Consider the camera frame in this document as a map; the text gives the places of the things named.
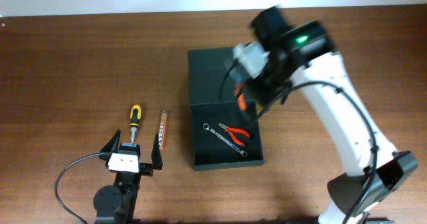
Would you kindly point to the yellow black screwdriver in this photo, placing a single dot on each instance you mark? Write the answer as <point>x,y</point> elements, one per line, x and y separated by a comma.
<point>135,117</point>

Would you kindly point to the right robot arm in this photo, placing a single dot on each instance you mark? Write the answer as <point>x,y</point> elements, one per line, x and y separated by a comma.
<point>373,166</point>

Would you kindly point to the black orange needle-nose pliers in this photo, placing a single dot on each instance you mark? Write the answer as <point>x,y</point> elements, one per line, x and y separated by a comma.
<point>239,95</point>

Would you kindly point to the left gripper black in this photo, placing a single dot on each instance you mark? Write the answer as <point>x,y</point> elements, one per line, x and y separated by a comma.
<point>146,168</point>

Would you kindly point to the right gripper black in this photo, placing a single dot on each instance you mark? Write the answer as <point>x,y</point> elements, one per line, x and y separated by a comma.
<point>261,95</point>

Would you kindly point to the silver ring wrench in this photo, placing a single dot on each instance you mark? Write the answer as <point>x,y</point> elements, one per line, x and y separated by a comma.
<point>227,142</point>

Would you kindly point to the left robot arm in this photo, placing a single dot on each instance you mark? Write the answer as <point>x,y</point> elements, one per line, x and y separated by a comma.
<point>116,203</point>

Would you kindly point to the small red cutting pliers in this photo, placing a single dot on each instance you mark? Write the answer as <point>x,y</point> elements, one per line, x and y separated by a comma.
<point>232,132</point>

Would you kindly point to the dark green open box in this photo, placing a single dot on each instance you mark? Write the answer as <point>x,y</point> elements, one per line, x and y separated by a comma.
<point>212,101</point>

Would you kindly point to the orange socket bit rail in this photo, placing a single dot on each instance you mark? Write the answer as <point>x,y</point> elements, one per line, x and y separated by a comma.
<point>162,128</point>

